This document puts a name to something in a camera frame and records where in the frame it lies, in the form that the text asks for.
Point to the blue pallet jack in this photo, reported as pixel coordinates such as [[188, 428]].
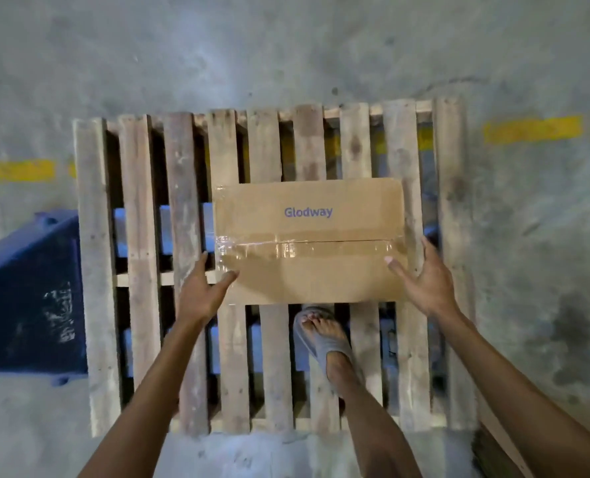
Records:
[[26, 303]]

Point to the grey right sandal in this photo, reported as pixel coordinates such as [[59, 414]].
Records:
[[332, 345]]

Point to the person's right hand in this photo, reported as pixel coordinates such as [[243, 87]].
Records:
[[432, 291]]

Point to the person's left hand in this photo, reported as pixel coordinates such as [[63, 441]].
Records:
[[200, 298]]

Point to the wooden pallet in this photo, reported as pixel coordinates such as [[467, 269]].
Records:
[[140, 243]]

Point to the person's right forearm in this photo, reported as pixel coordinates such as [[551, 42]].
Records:
[[534, 408]]

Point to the person's right leg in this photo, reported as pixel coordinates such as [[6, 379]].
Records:
[[374, 433]]

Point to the person's left forearm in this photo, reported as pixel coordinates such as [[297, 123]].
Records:
[[140, 408]]

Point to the blue Glodway box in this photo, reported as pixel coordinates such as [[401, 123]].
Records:
[[310, 278]]

